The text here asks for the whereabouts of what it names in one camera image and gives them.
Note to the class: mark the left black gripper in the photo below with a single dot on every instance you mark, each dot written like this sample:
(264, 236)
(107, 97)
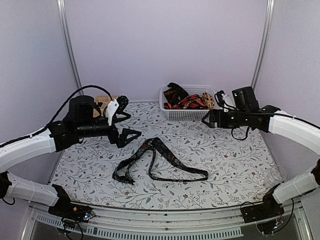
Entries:
(114, 135)

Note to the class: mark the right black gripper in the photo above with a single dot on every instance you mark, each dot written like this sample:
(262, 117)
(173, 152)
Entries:
(221, 122)

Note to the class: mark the white plastic basket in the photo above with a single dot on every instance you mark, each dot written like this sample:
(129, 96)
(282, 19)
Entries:
(193, 114)

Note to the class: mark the dark floral tie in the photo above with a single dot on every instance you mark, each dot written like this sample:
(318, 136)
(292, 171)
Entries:
(156, 145)

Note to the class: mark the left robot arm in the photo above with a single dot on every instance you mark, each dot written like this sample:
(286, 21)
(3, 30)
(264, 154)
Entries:
(84, 119)

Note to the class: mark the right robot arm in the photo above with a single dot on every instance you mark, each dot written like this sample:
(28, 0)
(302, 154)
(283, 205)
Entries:
(243, 110)

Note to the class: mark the yellow spotted tie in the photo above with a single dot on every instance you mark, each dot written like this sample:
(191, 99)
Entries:
(208, 100)

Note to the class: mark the red black tie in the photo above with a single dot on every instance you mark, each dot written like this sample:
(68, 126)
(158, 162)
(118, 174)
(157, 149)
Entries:
(192, 102)

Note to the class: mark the wooden compartment box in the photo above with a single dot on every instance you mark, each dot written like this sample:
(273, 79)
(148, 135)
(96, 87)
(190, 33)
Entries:
(102, 101)

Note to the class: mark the dark patterned tie in basket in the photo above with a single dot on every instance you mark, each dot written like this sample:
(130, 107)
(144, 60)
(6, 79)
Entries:
(175, 93)

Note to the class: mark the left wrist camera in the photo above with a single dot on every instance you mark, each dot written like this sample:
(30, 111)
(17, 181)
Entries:
(115, 106)

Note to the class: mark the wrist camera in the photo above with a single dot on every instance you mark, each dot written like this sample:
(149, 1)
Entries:
(224, 101)
(115, 106)

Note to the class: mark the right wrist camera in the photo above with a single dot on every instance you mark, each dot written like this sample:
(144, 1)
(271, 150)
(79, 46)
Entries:
(224, 101)

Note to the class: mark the front aluminium rail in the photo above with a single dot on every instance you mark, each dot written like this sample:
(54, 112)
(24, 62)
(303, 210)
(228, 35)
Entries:
(227, 223)

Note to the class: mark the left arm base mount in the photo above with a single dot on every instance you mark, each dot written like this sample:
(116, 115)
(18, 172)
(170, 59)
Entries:
(66, 209)

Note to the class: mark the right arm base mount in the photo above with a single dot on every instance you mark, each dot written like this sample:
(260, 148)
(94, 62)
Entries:
(269, 208)

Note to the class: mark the right aluminium frame post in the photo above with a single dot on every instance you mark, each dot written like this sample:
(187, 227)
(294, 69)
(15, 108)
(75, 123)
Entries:
(270, 5)

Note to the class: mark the aluminium frame post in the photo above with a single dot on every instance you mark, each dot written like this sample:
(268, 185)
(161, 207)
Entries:
(62, 14)
(270, 5)

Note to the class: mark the left aluminium frame post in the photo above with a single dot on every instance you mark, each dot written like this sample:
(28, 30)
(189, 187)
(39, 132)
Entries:
(62, 14)

